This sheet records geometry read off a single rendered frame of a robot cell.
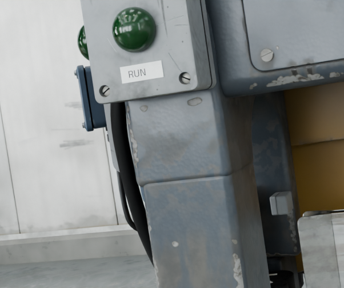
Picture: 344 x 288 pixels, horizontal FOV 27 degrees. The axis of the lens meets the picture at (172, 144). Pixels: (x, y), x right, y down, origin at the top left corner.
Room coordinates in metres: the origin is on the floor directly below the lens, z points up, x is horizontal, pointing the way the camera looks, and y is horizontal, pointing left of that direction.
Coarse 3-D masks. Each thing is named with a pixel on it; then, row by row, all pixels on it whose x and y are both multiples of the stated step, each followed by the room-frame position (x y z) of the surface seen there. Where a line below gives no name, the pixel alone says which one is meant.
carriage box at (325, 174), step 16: (320, 144) 0.78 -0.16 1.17; (336, 144) 0.77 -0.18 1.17; (304, 160) 0.78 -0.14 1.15; (320, 160) 0.78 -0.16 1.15; (336, 160) 0.77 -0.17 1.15; (304, 176) 0.78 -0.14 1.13; (320, 176) 0.78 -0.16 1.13; (336, 176) 0.77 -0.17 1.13; (304, 192) 0.79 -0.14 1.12; (320, 192) 0.78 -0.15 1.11; (336, 192) 0.77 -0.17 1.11; (304, 208) 0.79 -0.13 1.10; (320, 208) 0.78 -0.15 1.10; (336, 208) 0.77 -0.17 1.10
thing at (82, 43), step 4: (84, 28) 0.50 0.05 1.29; (80, 32) 0.50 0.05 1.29; (84, 32) 0.50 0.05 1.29; (80, 36) 0.50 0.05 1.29; (84, 36) 0.50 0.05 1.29; (80, 40) 0.50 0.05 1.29; (84, 40) 0.50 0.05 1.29; (80, 44) 0.50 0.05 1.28; (84, 44) 0.50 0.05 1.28; (80, 48) 0.50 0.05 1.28; (84, 48) 0.50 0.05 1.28; (80, 52) 0.51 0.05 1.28; (84, 52) 0.50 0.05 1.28; (84, 56) 0.51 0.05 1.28; (88, 56) 0.50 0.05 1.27; (88, 60) 0.51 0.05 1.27
